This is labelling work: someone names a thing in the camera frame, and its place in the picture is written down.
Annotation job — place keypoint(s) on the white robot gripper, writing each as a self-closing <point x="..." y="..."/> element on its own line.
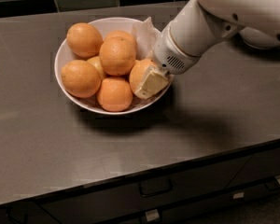
<point x="168" y="51"/>

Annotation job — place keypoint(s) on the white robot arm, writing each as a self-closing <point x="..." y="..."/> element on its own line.
<point x="199" y="26"/>

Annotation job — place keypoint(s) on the white paper in bowl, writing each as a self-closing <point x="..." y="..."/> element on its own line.
<point x="146" y="35"/>

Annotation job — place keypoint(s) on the white bowl with oranges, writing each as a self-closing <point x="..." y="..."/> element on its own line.
<point x="65" y="55"/>

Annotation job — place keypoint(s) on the small hidden middle orange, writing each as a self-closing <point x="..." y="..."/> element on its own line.
<point x="95" y="61"/>

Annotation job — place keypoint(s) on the white bowl with strawberries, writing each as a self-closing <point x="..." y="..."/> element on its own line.
<point x="258" y="40"/>

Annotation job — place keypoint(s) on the dark drawer front right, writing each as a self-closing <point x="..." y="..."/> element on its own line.
<point x="259" y="166"/>

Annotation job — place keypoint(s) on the dark drawer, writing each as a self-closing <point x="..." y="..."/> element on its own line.
<point x="131" y="194"/>
<point x="259" y="166"/>

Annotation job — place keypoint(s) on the dark drawer front left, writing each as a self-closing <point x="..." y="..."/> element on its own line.
<point x="131" y="194"/>

